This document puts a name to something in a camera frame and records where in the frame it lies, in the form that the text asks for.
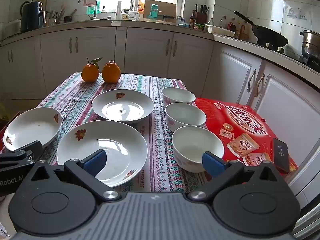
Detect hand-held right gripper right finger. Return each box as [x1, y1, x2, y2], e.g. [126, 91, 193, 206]
[187, 151, 278, 202]

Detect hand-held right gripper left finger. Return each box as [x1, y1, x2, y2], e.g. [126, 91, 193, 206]
[30, 149, 120, 203]

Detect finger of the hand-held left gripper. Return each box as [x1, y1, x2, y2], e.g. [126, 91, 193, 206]
[0, 141, 43, 172]

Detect white floral plate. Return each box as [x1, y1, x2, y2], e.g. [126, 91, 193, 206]
[56, 120, 148, 188]
[91, 89, 155, 124]
[3, 107, 63, 152]

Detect white bowl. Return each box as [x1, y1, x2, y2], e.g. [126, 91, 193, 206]
[165, 102, 207, 133]
[171, 126, 225, 173]
[161, 87, 196, 105]

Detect red snack gift box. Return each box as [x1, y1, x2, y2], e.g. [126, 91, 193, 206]
[194, 97, 299, 174]

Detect patterned tablecloth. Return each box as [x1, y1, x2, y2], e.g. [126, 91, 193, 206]
[1, 72, 213, 193]

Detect black smartphone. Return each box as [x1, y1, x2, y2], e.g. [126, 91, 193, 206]
[272, 138, 291, 173]

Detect orange with green leaf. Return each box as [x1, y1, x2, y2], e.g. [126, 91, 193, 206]
[81, 57, 104, 83]

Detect bumpy orange without leaf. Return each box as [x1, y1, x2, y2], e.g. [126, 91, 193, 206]
[102, 60, 122, 84]

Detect white kitchen cabinets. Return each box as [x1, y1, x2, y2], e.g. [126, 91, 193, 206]
[0, 26, 320, 202]

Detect white plastic tray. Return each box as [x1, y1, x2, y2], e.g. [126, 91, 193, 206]
[207, 25, 236, 37]

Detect gas stove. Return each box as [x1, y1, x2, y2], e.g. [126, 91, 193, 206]
[264, 43, 320, 68]

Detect utensil holder with utensils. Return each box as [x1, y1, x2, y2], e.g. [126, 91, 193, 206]
[46, 4, 66, 26]

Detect black wok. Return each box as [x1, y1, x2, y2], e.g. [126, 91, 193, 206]
[233, 10, 289, 48]

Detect knife block with knives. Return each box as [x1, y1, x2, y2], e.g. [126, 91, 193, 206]
[195, 4, 209, 24]

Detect chrome kitchen faucet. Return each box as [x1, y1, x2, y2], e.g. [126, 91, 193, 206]
[78, 0, 98, 20]

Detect glass mug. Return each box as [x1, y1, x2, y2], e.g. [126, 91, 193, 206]
[127, 10, 141, 21]

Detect green dish soap bottle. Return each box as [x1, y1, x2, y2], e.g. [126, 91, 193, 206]
[86, 0, 101, 16]

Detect stainless steel pot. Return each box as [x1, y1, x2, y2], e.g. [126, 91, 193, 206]
[299, 30, 320, 58]

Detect teal plastic container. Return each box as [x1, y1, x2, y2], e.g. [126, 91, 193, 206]
[147, 4, 163, 20]

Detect wooden cutting board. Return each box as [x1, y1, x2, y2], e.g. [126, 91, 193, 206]
[143, 0, 177, 20]

